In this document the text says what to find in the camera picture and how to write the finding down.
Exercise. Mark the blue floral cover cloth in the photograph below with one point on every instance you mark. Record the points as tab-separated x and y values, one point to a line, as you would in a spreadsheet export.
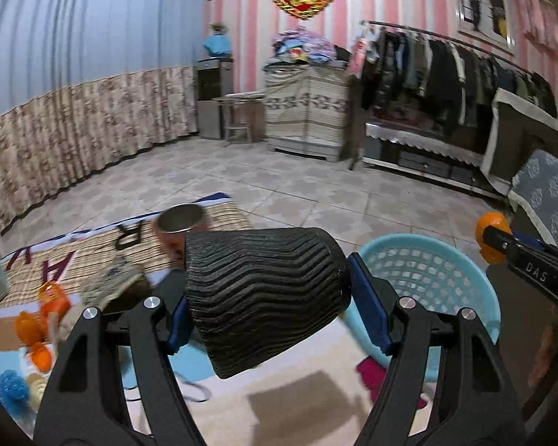
534	190

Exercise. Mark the orange tangerine back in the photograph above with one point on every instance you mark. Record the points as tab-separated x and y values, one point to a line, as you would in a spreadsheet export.
28	329

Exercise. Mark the pile of clothes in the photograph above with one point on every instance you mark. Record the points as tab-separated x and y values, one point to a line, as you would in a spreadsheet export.
299	45

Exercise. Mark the black textured flat case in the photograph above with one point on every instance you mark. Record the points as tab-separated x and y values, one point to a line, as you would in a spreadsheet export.
170	290

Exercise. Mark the low bench with lace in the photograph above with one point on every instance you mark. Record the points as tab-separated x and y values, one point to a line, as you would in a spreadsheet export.
426	158

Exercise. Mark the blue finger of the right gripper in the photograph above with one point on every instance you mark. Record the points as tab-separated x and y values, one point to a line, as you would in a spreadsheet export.
527	240

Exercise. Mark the cream plastic lid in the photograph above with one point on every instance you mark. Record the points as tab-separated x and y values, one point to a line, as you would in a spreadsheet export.
36	383

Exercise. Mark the water dispenser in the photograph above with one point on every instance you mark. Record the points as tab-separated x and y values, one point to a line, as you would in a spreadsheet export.
214	79

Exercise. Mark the black ribbed paper cup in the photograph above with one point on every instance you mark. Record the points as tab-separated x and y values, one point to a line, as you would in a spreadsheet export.
253	294

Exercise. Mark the orange snack wrapper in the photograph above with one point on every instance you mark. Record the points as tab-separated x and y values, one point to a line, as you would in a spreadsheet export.
52	300

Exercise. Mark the blue floral curtain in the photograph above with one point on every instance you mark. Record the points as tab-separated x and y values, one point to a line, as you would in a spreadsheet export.
87	83

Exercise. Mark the blue plastic bag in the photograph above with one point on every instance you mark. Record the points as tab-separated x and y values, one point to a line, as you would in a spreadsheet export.
14	393

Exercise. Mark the clothes rack with garments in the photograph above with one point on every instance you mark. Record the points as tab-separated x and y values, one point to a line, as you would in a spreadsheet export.
424	82

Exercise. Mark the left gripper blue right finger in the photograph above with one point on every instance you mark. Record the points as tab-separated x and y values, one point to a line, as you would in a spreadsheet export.
374	301

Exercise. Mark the framed wall picture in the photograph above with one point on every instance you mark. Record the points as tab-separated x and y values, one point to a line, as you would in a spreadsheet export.
488	22

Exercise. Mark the pink metal-lined cup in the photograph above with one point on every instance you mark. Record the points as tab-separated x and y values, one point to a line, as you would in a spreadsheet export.
172	226

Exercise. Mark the small stool table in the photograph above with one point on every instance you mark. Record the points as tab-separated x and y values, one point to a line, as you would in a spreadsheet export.
239	113

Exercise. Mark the cartoon patterned table cloth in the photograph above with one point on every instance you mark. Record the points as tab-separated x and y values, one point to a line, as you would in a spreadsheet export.
116	383

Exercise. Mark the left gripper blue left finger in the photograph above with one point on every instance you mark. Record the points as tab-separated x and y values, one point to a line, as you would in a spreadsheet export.
180	327

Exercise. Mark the light blue plastic basket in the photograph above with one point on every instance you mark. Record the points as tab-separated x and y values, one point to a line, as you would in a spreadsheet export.
436	275

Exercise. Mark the orange peel piece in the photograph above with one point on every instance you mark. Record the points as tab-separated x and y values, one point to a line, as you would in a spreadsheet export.
41	357

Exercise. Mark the cloth covered cabinet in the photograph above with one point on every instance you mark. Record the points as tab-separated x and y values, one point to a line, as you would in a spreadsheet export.
307	109

